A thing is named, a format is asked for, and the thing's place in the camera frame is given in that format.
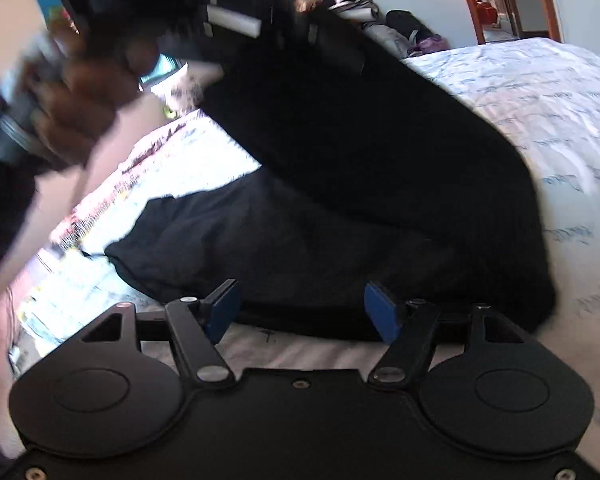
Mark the person's left hand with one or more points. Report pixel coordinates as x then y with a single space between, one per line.
78 95

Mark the white script-print bed quilt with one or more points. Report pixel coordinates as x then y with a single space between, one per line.
545 101

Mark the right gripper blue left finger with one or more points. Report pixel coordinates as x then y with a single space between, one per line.
196 326

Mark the black pants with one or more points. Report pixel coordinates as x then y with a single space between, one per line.
367 172

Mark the pile of folded clothes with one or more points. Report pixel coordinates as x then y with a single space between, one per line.
398 31

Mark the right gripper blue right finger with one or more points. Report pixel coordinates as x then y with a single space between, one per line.
409 331

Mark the wooden door frame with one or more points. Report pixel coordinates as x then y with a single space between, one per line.
497 21

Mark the bright window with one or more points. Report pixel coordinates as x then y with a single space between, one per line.
166 66

